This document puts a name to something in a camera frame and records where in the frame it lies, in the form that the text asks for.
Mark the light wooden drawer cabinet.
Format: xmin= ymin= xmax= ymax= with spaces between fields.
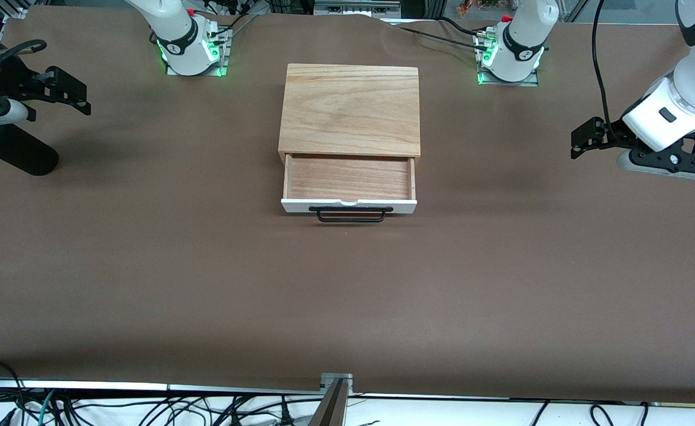
xmin=278 ymin=63 xmax=422 ymax=167

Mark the silver table edge rail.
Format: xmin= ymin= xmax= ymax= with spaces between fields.
xmin=0 ymin=379 xmax=324 ymax=395

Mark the black cable across table cover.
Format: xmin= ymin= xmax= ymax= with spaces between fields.
xmin=397 ymin=17 xmax=485 ymax=47

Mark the aluminium profile bracket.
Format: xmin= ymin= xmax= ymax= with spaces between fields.
xmin=309 ymin=372 xmax=354 ymax=426

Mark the brown table cover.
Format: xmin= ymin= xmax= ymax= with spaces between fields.
xmin=0 ymin=6 xmax=695 ymax=404

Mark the grey power strip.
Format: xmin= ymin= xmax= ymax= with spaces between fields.
xmin=313 ymin=0 xmax=402 ymax=18

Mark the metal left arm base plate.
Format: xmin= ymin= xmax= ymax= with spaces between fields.
xmin=476 ymin=28 xmax=541 ymax=88

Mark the black cylindrical vase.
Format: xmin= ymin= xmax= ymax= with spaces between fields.
xmin=0 ymin=121 xmax=59 ymax=176

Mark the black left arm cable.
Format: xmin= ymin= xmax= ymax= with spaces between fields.
xmin=592 ymin=0 xmax=623 ymax=143

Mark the teal cable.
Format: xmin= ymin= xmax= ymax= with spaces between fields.
xmin=35 ymin=389 xmax=59 ymax=426

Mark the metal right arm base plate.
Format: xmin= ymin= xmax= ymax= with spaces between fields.
xmin=165 ymin=25 xmax=231 ymax=78

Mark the white-fronted drawer with black handle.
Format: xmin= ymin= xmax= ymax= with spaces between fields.
xmin=280 ymin=154 xmax=418 ymax=224

